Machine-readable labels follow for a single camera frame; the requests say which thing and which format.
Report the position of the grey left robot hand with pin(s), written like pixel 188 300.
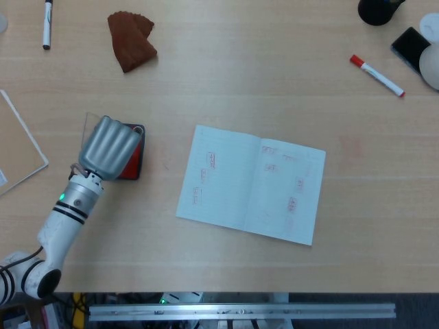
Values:
pixel 109 147

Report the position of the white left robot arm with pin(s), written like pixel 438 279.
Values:
pixel 61 229

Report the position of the red ink pad clear lid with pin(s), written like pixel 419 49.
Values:
pixel 134 164

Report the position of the open white lined notebook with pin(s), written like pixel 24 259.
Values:
pixel 226 178

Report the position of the brown folded cloth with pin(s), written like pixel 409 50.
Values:
pixel 132 44

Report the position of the black capped whiteboard marker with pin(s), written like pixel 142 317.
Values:
pixel 47 24

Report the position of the red capped whiteboard marker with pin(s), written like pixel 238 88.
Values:
pixel 377 75

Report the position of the black mesh pen holder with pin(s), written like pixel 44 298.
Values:
pixel 377 13

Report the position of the black smartphone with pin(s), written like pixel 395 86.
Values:
pixel 408 46

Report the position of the beige upturned bowl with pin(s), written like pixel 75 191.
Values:
pixel 432 66

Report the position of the white round coaster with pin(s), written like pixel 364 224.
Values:
pixel 430 25

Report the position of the aluminium profile rail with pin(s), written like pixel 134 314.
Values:
pixel 240 312

